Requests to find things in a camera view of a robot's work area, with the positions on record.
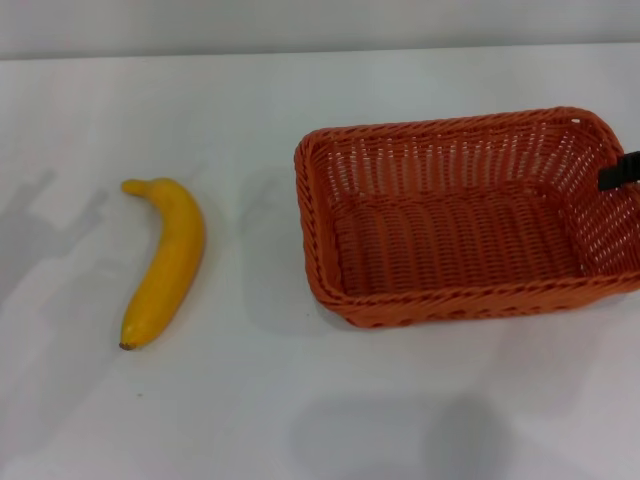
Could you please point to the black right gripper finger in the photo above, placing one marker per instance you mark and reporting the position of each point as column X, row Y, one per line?
column 622, row 172

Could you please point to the orange woven plastic basket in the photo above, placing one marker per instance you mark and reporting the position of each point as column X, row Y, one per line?
column 450, row 240

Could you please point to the yellow banana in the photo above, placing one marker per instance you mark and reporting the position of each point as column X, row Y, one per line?
column 175, row 250

